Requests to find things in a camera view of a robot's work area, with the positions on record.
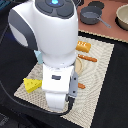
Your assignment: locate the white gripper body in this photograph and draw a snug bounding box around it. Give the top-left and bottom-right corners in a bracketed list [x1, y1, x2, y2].
[42, 65, 78, 111]

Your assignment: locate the orange toy bread loaf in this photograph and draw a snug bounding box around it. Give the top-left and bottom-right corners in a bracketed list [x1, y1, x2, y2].
[76, 41, 91, 53]

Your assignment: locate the light blue milk carton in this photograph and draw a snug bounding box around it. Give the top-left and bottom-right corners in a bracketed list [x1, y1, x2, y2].
[34, 50, 43, 64]

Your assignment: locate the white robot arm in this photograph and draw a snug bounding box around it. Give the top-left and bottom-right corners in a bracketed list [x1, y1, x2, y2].
[8, 0, 78, 111]

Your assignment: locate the round wooden plate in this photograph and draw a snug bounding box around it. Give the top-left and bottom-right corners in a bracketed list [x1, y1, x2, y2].
[75, 57, 83, 75]

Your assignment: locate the yellow toy cheese wedge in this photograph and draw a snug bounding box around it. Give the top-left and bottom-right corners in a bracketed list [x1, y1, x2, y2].
[23, 78, 42, 93]

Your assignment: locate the grey frying pan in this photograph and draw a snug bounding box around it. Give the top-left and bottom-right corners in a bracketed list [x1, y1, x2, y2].
[80, 6, 110, 28]

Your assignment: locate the beige bowl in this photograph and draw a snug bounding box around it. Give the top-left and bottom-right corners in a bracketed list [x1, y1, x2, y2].
[116, 4, 128, 31]

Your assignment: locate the orange-handled toy fork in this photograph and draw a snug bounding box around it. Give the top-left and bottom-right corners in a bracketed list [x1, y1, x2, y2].
[78, 83, 86, 89]

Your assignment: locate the orange-handled toy knife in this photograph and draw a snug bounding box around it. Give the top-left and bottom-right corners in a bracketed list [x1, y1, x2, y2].
[78, 54, 97, 62]

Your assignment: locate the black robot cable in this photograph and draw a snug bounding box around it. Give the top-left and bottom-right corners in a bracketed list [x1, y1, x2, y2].
[0, 26, 75, 117]

